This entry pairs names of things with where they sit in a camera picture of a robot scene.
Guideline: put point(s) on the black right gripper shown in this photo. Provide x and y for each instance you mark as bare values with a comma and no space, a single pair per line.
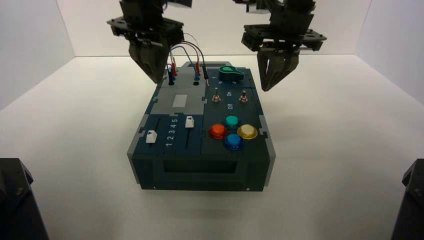
281,36

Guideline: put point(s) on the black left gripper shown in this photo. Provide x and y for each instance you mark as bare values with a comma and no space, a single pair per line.
145,30

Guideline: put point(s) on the dark blue grey control box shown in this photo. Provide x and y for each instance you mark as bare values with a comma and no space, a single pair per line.
198,172

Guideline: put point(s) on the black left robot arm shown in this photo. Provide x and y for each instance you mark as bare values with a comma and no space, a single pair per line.
142,8

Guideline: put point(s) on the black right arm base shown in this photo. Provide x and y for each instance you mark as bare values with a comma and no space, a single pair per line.
410,205

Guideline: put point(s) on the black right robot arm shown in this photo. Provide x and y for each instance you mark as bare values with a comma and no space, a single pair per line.
291,13

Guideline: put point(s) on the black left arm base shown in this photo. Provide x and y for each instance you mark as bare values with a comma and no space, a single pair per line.
16,205

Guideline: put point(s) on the green rotary knob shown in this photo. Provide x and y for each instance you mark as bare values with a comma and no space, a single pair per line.
231,73

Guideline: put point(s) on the blank white label plate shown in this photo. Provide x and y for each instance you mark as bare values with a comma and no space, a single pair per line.
180,101

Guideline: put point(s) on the green push button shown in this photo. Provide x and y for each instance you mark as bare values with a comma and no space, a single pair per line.
232,121

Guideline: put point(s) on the yellow push button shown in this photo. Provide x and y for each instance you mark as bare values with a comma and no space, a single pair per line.
247,132

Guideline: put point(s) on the white slider knob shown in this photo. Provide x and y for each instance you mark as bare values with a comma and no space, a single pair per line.
150,137
189,122

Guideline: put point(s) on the blue push button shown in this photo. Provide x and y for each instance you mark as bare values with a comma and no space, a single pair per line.
233,141

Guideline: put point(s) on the red push button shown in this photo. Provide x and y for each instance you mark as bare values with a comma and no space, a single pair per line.
218,132

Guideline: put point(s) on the small metal toggle switch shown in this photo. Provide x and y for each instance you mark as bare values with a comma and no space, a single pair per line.
216,98
243,98

